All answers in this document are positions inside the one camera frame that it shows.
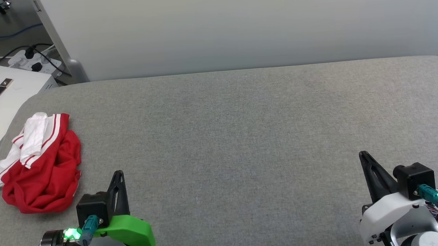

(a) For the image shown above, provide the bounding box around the white power strip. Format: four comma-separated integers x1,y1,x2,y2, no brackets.
7,45,64,81

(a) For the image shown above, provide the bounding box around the blue cable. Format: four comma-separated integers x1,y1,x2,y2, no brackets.
0,2,44,39

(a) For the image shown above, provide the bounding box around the white partition panel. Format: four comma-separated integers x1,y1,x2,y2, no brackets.
32,0,438,87

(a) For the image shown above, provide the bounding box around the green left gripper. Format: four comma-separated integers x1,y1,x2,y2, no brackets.
89,167,156,246

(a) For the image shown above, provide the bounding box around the white box with black handle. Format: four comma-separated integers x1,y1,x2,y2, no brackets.
0,60,63,170

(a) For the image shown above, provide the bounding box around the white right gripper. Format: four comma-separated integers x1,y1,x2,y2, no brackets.
354,147,434,245

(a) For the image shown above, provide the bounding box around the black power cable with plug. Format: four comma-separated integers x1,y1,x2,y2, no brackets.
0,43,38,73
30,43,73,79

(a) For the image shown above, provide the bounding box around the red and white garment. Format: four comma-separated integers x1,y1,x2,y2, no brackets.
0,110,86,217

